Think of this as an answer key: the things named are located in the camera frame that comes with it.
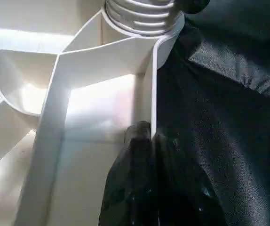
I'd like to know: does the white plastic table leg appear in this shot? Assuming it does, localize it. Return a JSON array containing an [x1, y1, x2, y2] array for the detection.
[[104, 0, 183, 37]]

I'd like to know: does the white plastic table top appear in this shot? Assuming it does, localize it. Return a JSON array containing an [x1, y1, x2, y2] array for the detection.
[[0, 0, 185, 226]]

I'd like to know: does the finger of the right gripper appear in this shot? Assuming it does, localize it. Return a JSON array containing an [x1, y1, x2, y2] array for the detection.
[[175, 0, 212, 15]]

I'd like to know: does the black work surface mat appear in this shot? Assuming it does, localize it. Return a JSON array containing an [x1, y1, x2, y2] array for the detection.
[[151, 0, 270, 226]]

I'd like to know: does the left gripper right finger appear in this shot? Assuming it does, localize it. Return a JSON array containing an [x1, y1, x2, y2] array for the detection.
[[154, 133, 230, 226]]

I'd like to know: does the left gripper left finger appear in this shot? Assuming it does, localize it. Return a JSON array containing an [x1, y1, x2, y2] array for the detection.
[[99, 121, 157, 226]]

